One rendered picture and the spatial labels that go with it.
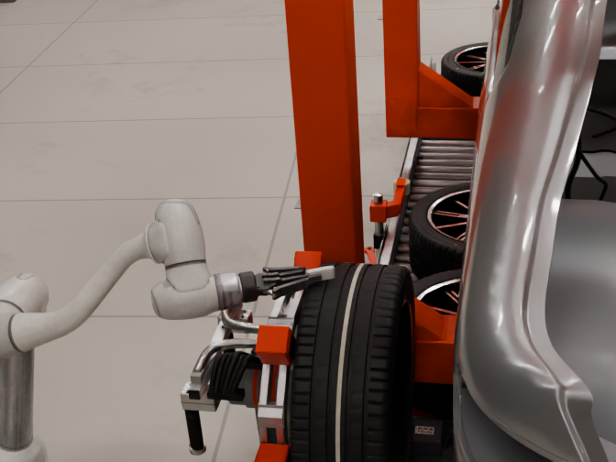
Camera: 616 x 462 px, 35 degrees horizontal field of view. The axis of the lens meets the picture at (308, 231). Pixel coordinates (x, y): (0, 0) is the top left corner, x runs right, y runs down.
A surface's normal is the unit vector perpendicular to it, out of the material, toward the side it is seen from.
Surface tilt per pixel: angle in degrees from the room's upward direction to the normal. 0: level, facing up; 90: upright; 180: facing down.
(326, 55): 90
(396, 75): 90
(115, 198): 0
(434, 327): 36
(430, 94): 90
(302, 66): 90
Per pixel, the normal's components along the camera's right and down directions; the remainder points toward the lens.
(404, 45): -0.19, 0.48
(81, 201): -0.07, -0.87
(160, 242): -0.40, 0.00
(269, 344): -0.16, -0.44
